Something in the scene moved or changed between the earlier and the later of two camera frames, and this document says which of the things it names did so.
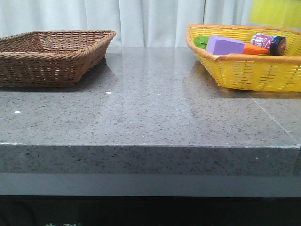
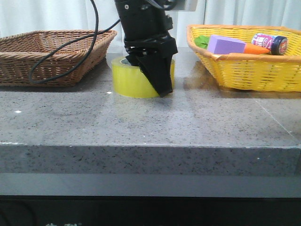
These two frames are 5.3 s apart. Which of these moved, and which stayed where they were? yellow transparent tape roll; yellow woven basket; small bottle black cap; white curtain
Moved: yellow transparent tape roll
Stayed: white curtain; small bottle black cap; yellow woven basket
